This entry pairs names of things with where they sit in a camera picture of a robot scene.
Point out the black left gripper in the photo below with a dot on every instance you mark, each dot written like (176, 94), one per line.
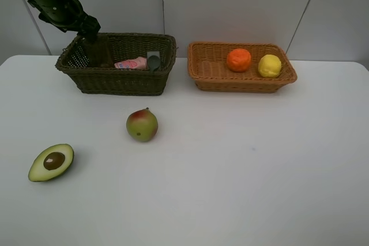
(67, 15)

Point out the translucent pink plastic cup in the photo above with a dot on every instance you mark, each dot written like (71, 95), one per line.
(98, 52)

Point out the pink bottle with white cap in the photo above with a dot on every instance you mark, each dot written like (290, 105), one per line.
(138, 63)

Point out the dark green pump bottle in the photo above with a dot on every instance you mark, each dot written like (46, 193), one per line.
(153, 60)

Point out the red green mango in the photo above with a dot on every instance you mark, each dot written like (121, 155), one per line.
(142, 125)

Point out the halved avocado with pit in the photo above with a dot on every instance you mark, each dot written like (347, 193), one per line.
(51, 163)

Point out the orange tangerine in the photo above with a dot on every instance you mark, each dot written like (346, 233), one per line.
(239, 60)

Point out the yellow lemon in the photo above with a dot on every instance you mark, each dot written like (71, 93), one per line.
(269, 66)

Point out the dark brown wicker basket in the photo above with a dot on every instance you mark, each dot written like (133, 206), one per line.
(74, 63)

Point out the orange wicker basket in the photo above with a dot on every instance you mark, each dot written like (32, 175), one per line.
(206, 63)

